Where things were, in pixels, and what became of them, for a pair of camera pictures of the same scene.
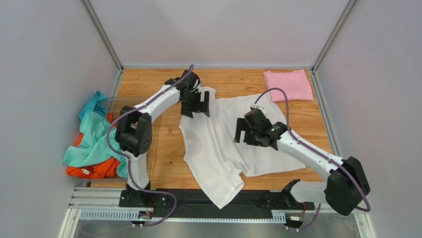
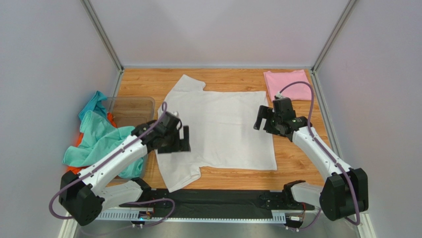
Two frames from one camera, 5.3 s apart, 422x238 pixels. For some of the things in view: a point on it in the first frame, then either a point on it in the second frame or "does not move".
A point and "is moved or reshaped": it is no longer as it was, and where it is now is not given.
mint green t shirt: [93, 148] does not move
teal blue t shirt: [95, 104] does not move
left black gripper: [204, 106] → [182, 145]
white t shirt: [217, 162] is moved or reshaped
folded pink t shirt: [295, 83] does not move
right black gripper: [248, 132] → [267, 118]
